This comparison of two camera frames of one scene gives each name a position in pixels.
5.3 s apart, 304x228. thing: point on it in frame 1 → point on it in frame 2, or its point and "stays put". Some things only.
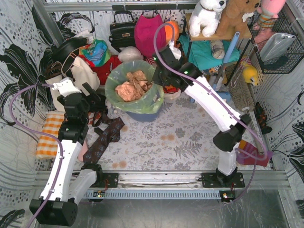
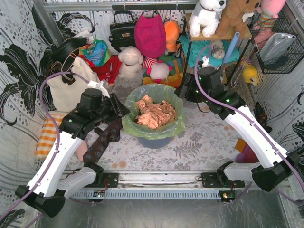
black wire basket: x=278 y=41 stays put
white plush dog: x=205 y=14 stays put
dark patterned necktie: x=110 y=134 stays put
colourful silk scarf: x=98 y=51 stays put
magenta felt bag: x=144 y=32 stays put
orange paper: x=133 y=88 → x=152 y=115
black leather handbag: x=122 y=34 stays put
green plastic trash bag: x=150 y=101 → x=157 y=93
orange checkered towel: x=47 y=146 stays put
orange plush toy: x=169 y=31 stays put
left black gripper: x=93 y=100 → x=119 y=106
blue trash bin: x=143 y=118 → x=154 y=144
